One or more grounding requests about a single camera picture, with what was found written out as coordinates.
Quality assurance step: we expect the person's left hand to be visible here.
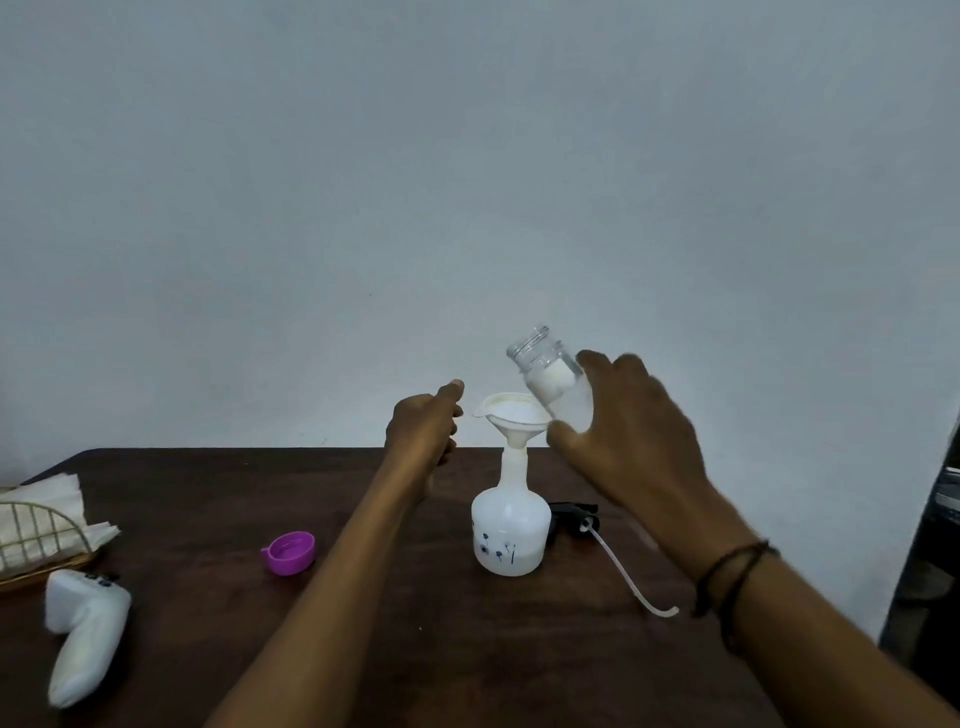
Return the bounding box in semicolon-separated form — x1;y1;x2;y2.
378;379;466;502

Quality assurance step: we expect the person's right hand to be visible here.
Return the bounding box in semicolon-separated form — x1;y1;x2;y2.
546;349;756;580

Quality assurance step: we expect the person's right forearm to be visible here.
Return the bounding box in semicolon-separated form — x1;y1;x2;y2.
693;551;960;728

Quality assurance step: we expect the purple plastic cap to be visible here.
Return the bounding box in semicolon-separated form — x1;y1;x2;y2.
260;531;318;578

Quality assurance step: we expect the white powder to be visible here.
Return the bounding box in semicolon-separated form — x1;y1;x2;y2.
525;360;584;405

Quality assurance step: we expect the white handheld controller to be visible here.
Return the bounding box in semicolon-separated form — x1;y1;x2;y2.
44;568;134;711

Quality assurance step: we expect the dark furniture piece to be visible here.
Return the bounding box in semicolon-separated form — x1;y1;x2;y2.
877;411;960;710

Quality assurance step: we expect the black cord bracelet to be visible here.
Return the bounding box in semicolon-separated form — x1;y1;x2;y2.
691;539;782;655

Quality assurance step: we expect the white plastic funnel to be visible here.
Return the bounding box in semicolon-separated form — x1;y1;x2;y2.
472;392;557;451

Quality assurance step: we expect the clear glass jar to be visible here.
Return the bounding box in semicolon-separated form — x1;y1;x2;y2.
506;324;596;435

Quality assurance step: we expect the stack of white napkins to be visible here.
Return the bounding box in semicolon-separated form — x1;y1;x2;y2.
0;472;122;573

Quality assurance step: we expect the black spray trigger with tube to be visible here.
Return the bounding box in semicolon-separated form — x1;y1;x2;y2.
545;501;681;620

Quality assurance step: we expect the white flower-print spray bottle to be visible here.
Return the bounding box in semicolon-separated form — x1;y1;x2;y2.
470;442;554;578

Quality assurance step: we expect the gold wire napkin holder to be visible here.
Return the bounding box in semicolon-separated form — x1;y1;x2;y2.
0;500;104;594

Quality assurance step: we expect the person's left forearm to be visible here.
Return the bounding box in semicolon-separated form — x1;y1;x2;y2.
202;466;430;728

